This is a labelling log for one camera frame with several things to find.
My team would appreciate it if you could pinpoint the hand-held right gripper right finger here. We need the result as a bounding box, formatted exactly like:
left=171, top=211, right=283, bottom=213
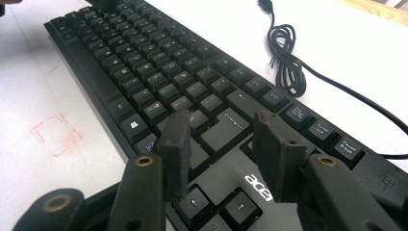
left=252, top=110, right=405, bottom=231

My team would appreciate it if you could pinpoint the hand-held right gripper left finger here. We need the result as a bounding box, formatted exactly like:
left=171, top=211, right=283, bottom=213
left=107, top=110, right=192, bottom=231

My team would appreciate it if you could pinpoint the black computer keyboard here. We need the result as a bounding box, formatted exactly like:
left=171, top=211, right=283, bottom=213
left=43, top=0, right=408, bottom=231

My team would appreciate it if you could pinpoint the white board table cover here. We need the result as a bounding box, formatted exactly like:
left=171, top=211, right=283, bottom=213
left=0, top=0, right=408, bottom=231

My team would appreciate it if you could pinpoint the wooden table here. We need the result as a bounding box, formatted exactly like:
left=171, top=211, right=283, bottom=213
left=333, top=0, right=408, bottom=27

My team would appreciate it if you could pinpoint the black keyboard cable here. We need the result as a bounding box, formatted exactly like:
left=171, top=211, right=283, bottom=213
left=258, top=0, right=408, bottom=161

